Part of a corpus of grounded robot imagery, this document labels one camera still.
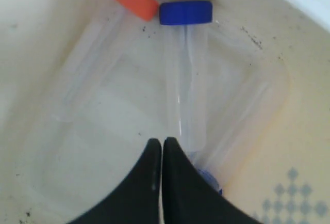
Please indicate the cream plastic bin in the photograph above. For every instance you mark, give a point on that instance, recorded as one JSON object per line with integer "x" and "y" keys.
{"x": 53, "y": 170}

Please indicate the orange-capped clear tube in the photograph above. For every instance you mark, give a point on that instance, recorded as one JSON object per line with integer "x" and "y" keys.
{"x": 109, "y": 33}

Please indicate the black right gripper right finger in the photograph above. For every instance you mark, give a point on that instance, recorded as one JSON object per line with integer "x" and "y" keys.
{"x": 187, "y": 197}

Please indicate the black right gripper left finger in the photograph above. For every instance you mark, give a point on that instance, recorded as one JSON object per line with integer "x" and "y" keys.
{"x": 136, "y": 198}

